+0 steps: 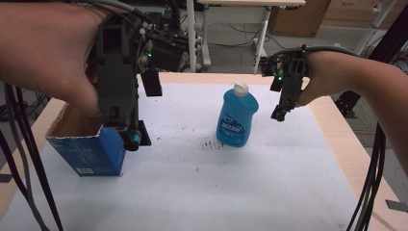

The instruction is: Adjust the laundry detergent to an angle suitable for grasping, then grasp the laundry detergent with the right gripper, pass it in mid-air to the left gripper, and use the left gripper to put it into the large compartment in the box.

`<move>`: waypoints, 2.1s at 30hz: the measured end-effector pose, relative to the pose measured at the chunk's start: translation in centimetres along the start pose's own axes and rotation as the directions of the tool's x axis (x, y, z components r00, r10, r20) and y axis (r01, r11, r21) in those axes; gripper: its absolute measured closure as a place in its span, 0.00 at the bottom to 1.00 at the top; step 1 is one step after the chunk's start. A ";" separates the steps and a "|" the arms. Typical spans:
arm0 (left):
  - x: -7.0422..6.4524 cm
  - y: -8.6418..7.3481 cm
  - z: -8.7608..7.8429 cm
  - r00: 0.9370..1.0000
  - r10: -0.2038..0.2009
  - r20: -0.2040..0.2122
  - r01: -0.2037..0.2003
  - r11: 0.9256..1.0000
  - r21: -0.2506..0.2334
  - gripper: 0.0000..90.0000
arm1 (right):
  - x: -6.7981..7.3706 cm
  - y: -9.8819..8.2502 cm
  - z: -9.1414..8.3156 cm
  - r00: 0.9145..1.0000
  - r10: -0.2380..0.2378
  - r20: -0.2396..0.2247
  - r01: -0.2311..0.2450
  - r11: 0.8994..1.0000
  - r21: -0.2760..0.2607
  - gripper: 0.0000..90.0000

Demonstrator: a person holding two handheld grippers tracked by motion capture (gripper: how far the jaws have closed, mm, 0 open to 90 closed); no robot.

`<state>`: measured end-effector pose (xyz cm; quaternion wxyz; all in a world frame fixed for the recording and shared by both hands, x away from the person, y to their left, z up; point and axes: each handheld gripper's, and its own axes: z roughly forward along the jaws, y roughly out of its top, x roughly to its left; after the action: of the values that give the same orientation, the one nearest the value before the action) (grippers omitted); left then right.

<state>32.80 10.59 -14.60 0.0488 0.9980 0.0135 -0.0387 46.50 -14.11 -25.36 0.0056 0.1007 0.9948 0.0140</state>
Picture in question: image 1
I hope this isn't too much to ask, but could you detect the blue cardboard box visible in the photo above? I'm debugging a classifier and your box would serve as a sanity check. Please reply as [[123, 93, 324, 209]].
[[44, 102, 127, 178]]

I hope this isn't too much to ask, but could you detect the person's right hand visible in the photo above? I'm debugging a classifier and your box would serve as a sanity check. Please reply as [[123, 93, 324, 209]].
[[294, 50, 354, 108]]

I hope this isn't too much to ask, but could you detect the grey tape piece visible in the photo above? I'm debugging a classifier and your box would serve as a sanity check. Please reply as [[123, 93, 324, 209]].
[[385, 198, 408, 214]]

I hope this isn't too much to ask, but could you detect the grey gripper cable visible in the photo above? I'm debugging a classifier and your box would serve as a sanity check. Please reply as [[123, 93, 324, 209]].
[[265, 44, 361, 66], [71, 0, 153, 25]]

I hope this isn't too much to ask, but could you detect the blue detergent bottle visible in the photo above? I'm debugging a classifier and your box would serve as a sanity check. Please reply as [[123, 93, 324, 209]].
[[216, 80, 260, 148]]

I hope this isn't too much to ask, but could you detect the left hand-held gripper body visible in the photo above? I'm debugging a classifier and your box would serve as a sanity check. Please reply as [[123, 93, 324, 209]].
[[86, 13, 191, 153]]

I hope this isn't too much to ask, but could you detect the person's left hand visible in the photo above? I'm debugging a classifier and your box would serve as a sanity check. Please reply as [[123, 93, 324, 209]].
[[0, 2, 109, 118]]

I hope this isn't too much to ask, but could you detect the white foam mat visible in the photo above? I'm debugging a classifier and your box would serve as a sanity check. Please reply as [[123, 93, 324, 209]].
[[0, 82, 370, 231]]

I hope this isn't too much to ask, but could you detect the brown cardboard box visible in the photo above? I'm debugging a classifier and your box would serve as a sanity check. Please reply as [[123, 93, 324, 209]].
[[267, 0, 332, 39]]

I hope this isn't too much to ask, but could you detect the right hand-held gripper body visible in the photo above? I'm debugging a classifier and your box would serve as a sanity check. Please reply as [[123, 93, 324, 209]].
[[260, 45, 310, 123]]

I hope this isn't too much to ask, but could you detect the black cable bundle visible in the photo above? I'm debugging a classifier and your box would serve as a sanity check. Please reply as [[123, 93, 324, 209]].
[[345, 122, 387, 231], [0, 81, 64, 231]]

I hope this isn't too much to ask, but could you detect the white desk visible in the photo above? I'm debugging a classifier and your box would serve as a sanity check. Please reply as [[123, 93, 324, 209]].
[[185, 0, 307, 75]]

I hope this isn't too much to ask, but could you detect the white metal stand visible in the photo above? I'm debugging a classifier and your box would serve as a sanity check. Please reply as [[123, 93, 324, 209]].
[[353, 0, 400, 56]]

